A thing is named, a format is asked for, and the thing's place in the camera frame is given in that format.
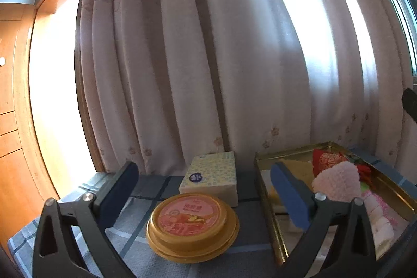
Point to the red embroidered pouch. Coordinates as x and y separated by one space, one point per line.
329 159

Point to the pale yellow tissue pack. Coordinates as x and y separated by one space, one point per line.
211 177

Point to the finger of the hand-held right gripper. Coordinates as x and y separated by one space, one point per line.
409 103

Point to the wooden door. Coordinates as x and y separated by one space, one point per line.
13 151

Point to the pale floral curtain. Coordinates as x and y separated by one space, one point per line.
211 53

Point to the blue plaid blanket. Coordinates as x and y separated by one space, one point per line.
136 245

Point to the gold tin box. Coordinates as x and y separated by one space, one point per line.
270 199

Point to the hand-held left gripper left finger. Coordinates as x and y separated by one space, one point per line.
119 190

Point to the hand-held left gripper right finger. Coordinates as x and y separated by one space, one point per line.
290 196

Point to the window frame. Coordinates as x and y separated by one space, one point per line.
400 4

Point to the pink checked white cloth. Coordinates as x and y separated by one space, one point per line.
384 206

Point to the pink towel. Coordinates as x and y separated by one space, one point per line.
338 180

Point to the yellow round container pink lid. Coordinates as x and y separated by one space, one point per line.
189 216

